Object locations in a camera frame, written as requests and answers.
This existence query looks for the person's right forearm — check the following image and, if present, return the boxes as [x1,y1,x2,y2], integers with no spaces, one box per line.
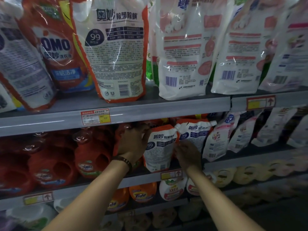
[185,163,265,231]

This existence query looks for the dark beaded bracelet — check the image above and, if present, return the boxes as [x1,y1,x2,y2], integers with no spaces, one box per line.
[112,155,133,174]

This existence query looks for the person's right hand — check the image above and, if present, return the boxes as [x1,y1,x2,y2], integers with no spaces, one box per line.
[174,140,204,175]

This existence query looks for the white green-label bottle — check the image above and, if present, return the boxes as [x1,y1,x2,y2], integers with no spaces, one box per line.
[159,176,189,201]

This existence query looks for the row of pale yellow bottles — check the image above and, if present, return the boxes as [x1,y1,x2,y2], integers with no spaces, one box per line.
[209,156,308,188]

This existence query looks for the person's left forearm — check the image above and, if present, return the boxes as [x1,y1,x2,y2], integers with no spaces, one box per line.
[43,161,132,231]

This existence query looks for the red-framed price tag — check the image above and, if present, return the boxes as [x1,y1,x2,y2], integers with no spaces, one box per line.
[80,108,112,126]
[22,191,55,206]
[160,169,184,181]
[246,95,277,111]

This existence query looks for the row of pale round packs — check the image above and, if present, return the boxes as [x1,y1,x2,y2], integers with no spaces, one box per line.
[98,200,205,231]

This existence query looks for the row of red detergent bottles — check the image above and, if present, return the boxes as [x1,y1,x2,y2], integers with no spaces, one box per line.
[0,124,116,198]

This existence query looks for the person's left hand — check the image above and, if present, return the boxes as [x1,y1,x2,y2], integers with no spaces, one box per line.
[115,123,151,166]

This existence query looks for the grey metal shelf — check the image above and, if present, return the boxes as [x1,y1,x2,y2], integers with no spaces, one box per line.
[0,81,308,231]

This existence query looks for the rose green detergent pouches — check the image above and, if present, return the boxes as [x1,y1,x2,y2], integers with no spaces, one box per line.
[146,26,160,87]

